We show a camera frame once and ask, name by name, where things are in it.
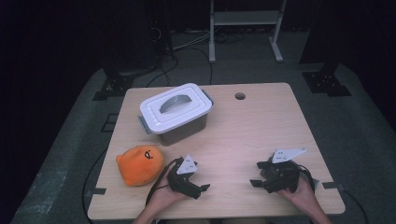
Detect black floor cable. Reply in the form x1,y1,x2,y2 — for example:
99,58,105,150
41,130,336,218
183,46,214,86
146,46,180,88

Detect thin black cable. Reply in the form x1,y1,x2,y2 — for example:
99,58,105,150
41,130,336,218
340,186,370,224
81,148,108,224

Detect white box lid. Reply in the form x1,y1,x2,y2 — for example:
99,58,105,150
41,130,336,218
139,82,214,135

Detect right hand-held gripper cable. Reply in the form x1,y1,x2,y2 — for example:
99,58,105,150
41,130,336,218
293,163,316,190

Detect hand-held gripper cable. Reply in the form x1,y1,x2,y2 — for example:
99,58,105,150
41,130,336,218
293,163,316,190
145,158,185,206

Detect white floor cable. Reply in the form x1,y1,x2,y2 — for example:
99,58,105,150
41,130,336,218
172,31,213,51

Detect person's right hand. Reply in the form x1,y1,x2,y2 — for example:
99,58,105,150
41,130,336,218
276,176,320,216

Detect person's left hand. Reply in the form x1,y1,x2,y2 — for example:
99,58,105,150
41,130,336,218
144,183,190,217

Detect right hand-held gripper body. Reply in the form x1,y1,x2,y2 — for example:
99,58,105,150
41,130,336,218
260,148,307,194

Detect clear grey storage box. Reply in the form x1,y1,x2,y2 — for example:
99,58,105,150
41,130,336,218
137,91,216,147

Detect white metal stand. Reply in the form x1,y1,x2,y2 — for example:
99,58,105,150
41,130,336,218
208,0,288,63

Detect left hand-held gripper cable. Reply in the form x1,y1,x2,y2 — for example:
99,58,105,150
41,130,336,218
145,158,185,206

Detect black stand with flat base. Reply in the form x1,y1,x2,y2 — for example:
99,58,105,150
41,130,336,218
92,62,157,101
300,0,353,97

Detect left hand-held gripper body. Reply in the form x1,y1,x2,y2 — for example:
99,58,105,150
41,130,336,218
167,154,202,200

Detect black tape strip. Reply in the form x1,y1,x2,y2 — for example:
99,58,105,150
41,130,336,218
321,181,345,190
84,187,107,198

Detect orange plush toy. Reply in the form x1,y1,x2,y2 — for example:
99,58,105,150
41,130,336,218
116,145,165,188

